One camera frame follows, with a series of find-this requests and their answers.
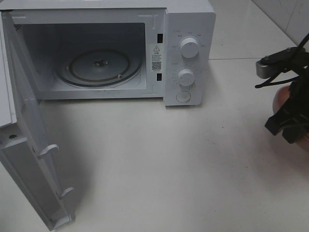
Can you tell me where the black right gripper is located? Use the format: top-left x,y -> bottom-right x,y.
265,72 -> 309,143

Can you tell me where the pink plate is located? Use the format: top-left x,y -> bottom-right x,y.
272,86 -> 309,155

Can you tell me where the round door release button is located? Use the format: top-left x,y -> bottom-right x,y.
176,91 -> 191,103

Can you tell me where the white microwave door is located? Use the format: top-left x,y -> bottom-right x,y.
0,10 -> 72,231

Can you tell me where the lower white timer knob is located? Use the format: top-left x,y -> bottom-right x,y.
177,69 -> 195,87

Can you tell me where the upper white power knob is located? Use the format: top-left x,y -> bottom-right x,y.
180,36 -> 200,58

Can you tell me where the warning label sticker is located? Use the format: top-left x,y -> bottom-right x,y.
149,43 -> 164,72

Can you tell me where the glass microwave turntable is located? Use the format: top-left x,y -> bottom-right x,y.
56,49 -> 143,87

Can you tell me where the white microwave oven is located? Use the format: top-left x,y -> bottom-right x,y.
0,0 -> 216,106

